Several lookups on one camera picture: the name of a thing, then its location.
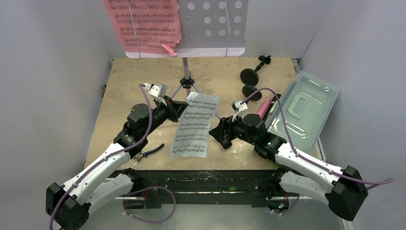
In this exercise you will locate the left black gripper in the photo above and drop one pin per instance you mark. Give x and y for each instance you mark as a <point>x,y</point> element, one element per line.
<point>175,109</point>

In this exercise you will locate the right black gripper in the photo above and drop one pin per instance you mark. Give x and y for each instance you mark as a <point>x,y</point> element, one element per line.
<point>226,131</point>

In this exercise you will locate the white sheet music page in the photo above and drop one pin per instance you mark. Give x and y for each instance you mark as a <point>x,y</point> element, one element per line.
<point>192,135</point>

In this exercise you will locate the pink toy microphone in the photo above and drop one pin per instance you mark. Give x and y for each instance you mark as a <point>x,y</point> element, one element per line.
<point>264,107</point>

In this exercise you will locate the lilac music stand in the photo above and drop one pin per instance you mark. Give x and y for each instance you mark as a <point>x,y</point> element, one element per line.
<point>209,28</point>

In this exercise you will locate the pink sheet music page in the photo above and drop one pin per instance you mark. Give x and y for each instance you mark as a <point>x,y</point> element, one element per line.
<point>146,26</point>

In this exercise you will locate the black microphone stand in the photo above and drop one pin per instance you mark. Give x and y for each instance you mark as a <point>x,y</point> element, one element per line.
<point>250,76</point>
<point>248,90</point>

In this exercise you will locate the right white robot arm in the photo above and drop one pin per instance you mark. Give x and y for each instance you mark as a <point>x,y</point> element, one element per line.
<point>340,189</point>

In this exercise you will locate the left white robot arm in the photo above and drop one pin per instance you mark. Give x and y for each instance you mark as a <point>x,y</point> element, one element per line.
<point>70,204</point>

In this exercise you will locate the black marker pen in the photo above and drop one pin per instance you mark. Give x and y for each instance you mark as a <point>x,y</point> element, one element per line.
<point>273,105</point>

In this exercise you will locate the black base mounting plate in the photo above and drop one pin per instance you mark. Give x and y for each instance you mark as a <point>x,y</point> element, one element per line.
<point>257,188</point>

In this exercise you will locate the clear plastic storage box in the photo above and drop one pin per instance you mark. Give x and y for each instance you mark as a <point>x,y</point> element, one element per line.
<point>306,104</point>

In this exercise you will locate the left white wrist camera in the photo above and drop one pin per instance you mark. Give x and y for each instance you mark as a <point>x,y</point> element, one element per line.
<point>157,91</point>

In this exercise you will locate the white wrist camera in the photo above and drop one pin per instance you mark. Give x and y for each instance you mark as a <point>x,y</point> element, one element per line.
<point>157,91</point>
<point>240,108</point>

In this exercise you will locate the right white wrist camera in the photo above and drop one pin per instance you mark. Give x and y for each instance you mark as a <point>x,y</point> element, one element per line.
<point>240,108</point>

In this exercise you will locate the blue handled pliers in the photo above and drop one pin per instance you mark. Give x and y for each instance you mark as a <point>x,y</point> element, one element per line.
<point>141,155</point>

